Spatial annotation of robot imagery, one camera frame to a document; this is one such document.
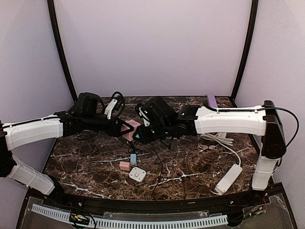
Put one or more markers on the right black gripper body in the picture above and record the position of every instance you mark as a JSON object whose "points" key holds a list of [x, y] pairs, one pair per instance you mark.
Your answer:
{"points": [[145, 134]]}

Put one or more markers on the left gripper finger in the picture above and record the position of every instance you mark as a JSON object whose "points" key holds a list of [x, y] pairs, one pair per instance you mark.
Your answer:
{"points": [[119, 134], [126, 125]]}

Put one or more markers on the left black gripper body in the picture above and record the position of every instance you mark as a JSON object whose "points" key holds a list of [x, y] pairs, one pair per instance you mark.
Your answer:
{"points": [[114, 127]]}

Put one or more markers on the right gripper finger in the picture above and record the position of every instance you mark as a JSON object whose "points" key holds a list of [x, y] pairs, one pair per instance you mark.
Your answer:
{"points": [[140, 129], [142, 139]]}

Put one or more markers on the teal plug with black cable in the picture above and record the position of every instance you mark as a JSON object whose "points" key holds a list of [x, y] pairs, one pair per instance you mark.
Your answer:
{"points": [[165, 178]]}

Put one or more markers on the pink plug adapter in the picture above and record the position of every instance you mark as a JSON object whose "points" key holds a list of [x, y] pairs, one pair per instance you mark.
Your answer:
{"points": [[125, 166]]}

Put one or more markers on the white plug adapter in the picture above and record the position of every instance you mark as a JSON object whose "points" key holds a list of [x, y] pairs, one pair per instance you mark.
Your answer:
{"points": [[137, 174]]}

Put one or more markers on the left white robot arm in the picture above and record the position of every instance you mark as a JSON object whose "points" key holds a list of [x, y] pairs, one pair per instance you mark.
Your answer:
{"points": [[17, 139]]}

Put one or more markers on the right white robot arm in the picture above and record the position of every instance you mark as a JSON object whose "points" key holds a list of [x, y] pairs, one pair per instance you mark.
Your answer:
{"points": [[161, 121]]}

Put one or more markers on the purple power strip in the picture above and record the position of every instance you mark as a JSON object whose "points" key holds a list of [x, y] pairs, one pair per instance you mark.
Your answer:
{"points": [[211, 100]]}

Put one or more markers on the white power strip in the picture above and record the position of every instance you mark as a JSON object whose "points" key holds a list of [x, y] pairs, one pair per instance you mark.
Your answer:
{"points": [[228, 179]]}

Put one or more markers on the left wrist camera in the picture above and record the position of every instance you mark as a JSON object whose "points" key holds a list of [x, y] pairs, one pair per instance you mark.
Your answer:
{"points": [[89, 105]]}

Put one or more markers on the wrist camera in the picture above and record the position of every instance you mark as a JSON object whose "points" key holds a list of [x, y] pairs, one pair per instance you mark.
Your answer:
{"points": [[155, 110], [89, 105]]}

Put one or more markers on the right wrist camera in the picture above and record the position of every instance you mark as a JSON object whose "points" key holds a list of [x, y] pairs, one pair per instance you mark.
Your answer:
{"points": [[155, 110]]}

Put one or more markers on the white cable duct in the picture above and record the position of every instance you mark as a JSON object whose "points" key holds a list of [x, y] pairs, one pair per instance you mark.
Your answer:
{"points": [[110, 220]]}

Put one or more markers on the left black frame post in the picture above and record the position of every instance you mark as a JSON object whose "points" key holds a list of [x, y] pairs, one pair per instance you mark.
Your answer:
{"points": [[60, 49]]}

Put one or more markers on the black frame post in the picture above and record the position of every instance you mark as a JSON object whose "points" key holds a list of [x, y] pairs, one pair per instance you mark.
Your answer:
{"points": [[246, 49], [60, 49]]}

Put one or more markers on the right black frame post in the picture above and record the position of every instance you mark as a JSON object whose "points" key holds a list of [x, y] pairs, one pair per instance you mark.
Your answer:
{"points": [[246, 49]]}

